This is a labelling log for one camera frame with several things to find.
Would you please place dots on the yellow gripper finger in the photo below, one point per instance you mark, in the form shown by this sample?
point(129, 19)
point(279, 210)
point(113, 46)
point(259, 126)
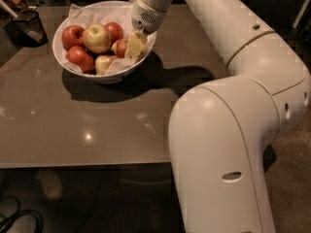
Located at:
point(136, 43)

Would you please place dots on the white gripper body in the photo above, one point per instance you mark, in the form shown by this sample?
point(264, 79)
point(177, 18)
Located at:
point(145, 17)

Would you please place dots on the red apple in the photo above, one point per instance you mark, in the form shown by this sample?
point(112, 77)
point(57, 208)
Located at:
point(115, 30)
point(77, 55)
point(72, 36)
point(121, 47)

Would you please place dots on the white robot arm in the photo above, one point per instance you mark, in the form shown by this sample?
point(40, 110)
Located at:
point(218, 131)

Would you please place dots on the yellow apple front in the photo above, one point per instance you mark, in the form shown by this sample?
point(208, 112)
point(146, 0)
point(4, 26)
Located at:
point(102, 63)

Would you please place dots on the yellow green apple top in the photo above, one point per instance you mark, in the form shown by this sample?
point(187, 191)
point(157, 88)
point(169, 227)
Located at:
point(97, 38)

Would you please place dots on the white bowl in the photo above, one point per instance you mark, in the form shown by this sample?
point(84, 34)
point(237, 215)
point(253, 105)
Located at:
point(103, 76)

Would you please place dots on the white paper liner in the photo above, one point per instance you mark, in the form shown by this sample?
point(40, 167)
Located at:
point(116, 15)

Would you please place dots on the black mesh pen cup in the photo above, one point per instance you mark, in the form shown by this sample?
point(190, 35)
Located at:
point(31, 30)

